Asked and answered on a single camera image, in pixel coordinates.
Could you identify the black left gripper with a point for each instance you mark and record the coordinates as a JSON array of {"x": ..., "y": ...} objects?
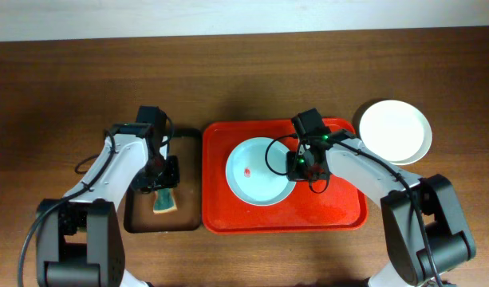
[{"x": 164, "y": 177}]

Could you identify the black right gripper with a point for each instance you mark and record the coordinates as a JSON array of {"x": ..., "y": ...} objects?
[{"x": 304, "y": 171}]

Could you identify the green and yellow sponge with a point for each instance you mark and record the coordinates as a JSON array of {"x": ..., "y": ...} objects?
[{"x": 164, "y": 202}]

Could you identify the light blue plate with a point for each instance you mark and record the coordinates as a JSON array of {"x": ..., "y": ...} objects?
[{"x": 255, "y": 172}]

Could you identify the white plate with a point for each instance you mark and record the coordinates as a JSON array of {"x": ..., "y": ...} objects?
[{"x": 393, "y": 129}]

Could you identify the light green plate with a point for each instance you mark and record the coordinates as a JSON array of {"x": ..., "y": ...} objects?
[{"x": 422, "y": 151}]

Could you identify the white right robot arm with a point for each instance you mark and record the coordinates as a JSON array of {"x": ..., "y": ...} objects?
[{"x": 425, "y": 229}]

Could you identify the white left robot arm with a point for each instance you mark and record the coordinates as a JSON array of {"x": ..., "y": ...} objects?
[{"x": 78, "y": 239}]

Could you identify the black shallow sponge tray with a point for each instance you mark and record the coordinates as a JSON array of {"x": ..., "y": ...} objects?
[{"x": 138, "y": 214}]

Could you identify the red plastic tray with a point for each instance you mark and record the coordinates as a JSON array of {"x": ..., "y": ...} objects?
[{"x": 340, "y": 206}]

